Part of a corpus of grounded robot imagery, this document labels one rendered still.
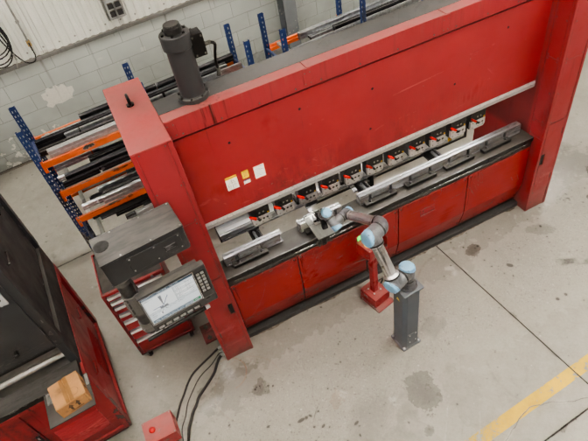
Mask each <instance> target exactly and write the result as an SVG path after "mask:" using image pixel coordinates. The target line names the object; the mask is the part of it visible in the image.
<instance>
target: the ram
mask: <svg viewBox="0 0 588 441"><path fill-rule="evenodd" d="M552 2H553V0H528V1H526V2H524V3H520V4H517V5H516V6H513V7H511V8H508V9H506V10H502V11H500V12H497V13H495V14H493V15H491V16H488V17H484V18H482V19H480V20H478V21H475V22H473V23H470V24H467V25H464V26H462V27H459V28H458V29H455V30H453V31H449V32H447V33H444V34H442V35H439V36H437V37H435V38H431V39H429V40H426V41H424V42H422V43H420V44H417V45H413V46H411V47H409V48H406V49H404V50H401V51H400V52H396V53H393V54H391V55H389V56H387V57H384V58H382V59H378V60H376V61H373V62H371V63H368V64H366V65H364V66H360V67H358V68H355V69H354V70H351V71H348V72H346V73H343V74H340V75H338V76H335V77H333V78H331V79H329V80H325V81H322V82H320V83H318V84H315V85H313V86H310V87H307V88H305V89H302V90H300V91H297V92H296V93H293V94H289V95H287V96H285V97H282V98H280V99H277V100H275V101H272V102H269V103H267V104H264V105H262V106H260V107H258V108H254V109H251V110H249V111H247V112H244V113H242V114H239V115H236V116H234V117H231V118H229V119H227V120H225V121H222V122H218V123H216V124H214V125H211V126H209V127H206V128H204V129H201V130H198V131H196V132H193V133H192V134H189V135H186V136H182V137H181V138H178V139H176V140H173V141H172V142H173V144H174V147H175V150H176V152H177V154H178V158H179V160H180V163H181V164H182V167H183V169H184V172H185V175H186V177H187V180H188V183H189V185H190V187H191V189H192V193H193V196H194V198H195V200H196V202H197V205H198V207H199V211H200V213H201V216H202V218H203V221H204V222H205V225H206V224H207V223H209V222H211V221H215V220H217V219H219V218H221V217H223V216H225V215H228V214H231V213H233V212H235V211H237V210H239V209H242V208H244V207H247V206H249V205H251V204H253V203H256V202H257V201H259V200H263V199H265V198H267V197H269V196H271V195H273V194H276V193H279V192H281V191H283V190H285V189H287V188H290V187H292V186H295V185H297V184H299V183H301V182H304V181H306V180H307V179H311V178H313V177H315V176H318V175H319V174H321V173H324V172H327V171H329V170H331V169H333V168H335V167H338V166H340V165H343V164H345V163H347V162H349V161H352V160H354V159H356V158H359V157H361V156H363V155H366V154H368V153H369V152H372V151H375V150H377V149H380V148H381V147H383V146H386V145H388V144H391V143H393V142H395V141H397V140H400V139H402V138H404V137H407V136H409V135H411V134H414V133H416V132H418V131H420V130H423V129H425V128H428V127H430V126H431V125H434V124H436V123H439V122H442V121H443V120H445V119H448V118H450V117H452V116H455V115H457V114H459V113H462V112H464V111H466V110H468V109H471V108H473V107H476V106H478V105H480V104H482V103H484V102H487V101H490V100H492V99H493V98H496V97H498V96H500V95H504V94H505V93H507V92H510V91H512V90H514V89H516V88H519V87H521V86H524V85H526V84H528V83H530V82H532V81H535V80H536V75H537V71H538V67H539V63H540V58H541V54H542V50H543V42H544V39H545V34H546V30H547V26H548V22H549V18H550V10H551V6H552ZM534 86H535V84H533V85H531V86H528V87H525V88H523V89H521V90H519V91H517V92H514V93H512V94H510V95H507V96H505V97H503V98H500V99H499V100H497V101H493V102H491V103H489V104H487V105H485V106H483V107H481V108H477V109H475V110H473V111H471V112H469V113H467V114H464V115H462V116H459V117H457V118H455V119H453V120H450V121H449V122H445V123H443V124H441V125H439V126H437V127H435V128H433V129H429V130H427V131H425V132H423V133H421V134H419V135H417V136H413V137H412V138H409V139H407V140H405V141H403V142H400V143H398V144H395V145H393V146H391V147H389V148H387V149H385V150H381V151H379V152H377V153H375V154H373V155H371V156H369V157H365V158H363V159H362V160H359V161H357V162H355V163H353V164H350V165H348V166H345V167H343V168H341V169H339V170H337V171H334V172H331V173H329V174H327V175H325V176H323V177H321V178H317V179H315V180H313V181H312V182H309V183H307V184H305V185H301V186H300V187H298V188H295V189H293V190H291V191H288V192H286V193H284V194H281V195H279V196H277V197H275V198H273V199H270V200H267V201H265V202H263V203H262V204H259V205H257V206H253V207H251V208H250V209H248V210H245V211H243V212H241V213H238V214H236V215H234V216H231V217H229V218H227V219H225V220H222V221H220V222H217V223H215V224H213V225H211V226H209V227H207V228H206V229H207V230H208V229H210V228H214V227H216V226H219V225H220V224H222V223H224V222H227V221H230V220H232V219H234V218H236V217H238V216H241V215H243V214H245V213H248V212H250V211H252V210H255V209H257V208H258V207H262V206H264V205H266V204H268V203H270V202H272V201H274V200H278V199H280V198H282V197H284V196H286V195H288V194H290V193H294V192H295V191H298V190H300V189H302V188H304V187H307V186H309V185H311V184H314V183H316V182H318V181H320V180H322V179H325V178H328V177H330V176H332V175H334V174H336V173H338V172H342V171H344V170H345V169H347V168H350V167H352V166H354V165H357V164H359V163H361V162H364V161H366V160H368V159H370V158H373V157H375V156H378V155H380V154H382V153H383V152H386V151H389V150H391V149H394V148H395V147H397V146H400V145H402V144H405V143H407V142H409V141H411V140H414V139H416V138H418V137H421V136H423V135H425V134H427V133H430V132H432V131H433V130H437V129H439V128H441V127H444V126H445V125H447V124H449V123H453V122H455V121H457V120H459V119H461V118H463V117H466V116H469V115H470V114H473V113H475V112H477V111H480V110H482V109H484V108H487V107H489V106H491V105H494V104H495V103H497V102H501V101H503V100H505V99H507V98H509V97H511V96H513V95H517V94H519V93H520V92H523V91H525V90H527V89H529V88H532V87H534ZM262 163H264V167H265V171H266V174H267V175H265V176H263V177H260V178H258V179H256V177H255V174H254V171H253V167H254V166H257V165H259V164H262ZM245 170H248V174H249V177H248V178H245V179H243V178H242V172H243V171H245ZM235 174H236V177H237V179H238V183H239V187H237V188H235V189H233V190H231V191H229V190H228V188H227V185H226V181H225V179H226V178H229V177H231V176H233V175H235ZM246 179H250V181H251V182H249V183H247V184H245V185H244V182H243V181H244V180H246Z"/></svg>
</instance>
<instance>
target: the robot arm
mask: <svg viewBox="0 0 588 441"><path fill-rule="evenodd" d="M313 214H314V216H315V217H314V216H312V218H313V222H314V223H315V222H317V221H320V223H321V227H322V229H323V230H325V229H327V228H328V225H329V226H330V227H331V229H332V230H333V231H334V232H336V231H338V230H339V229H340V228H342V225H341V224H342V223H343V222H344V221H345V220H350V221H356V222H359V223H362V224H366V225H369V227H367V228H366V229H365V230H364V231H363V232H362V233H361V235H360V239H361V242H362V243H363V244H364V246H365V247H367V248H369V249H372V250H373V252H374V255H375V257H376V259H377V261H378V263H379V264H380V266H381V269H382V271H383V273H384V277H383V278H384V280H385V282H384V283H383V286H384V287H385V289H386V290H387V291H389V292H391V293H394V294H396V293H397V292H398V291H402V292H405V293H410V292H412V291H414V290H415V289H416V288H417V280H416V278H415V276H416V266H415V264H414V263H413V262H410V261H403V262H400V264H399V268H398V269H395V267H394V265H393V263H392V262H391V260H390V258H389V255H388V252H387V250H386V249H385V247H384V245H383V243H384V240H383V238H382V237H383V236H384V235H385V234H386V233H387V232H388V230H389V224H388V222H387V220H386V219H385V218H383V217H382V216H380V215H375V216H373V215H370V214H366V213H360V212H356V211H354V210H353V209H352V208H351V207H350V206H346V207H345V208H343V209H342V210H341V211H340V212H339V213H338V214H337V215H335V216H334V215H333V214H332V210H331V209H330V208H329V207H325V208H320V209H319V210H317V211H315V212H313ZM327 224H328V225H327Z"/></svg>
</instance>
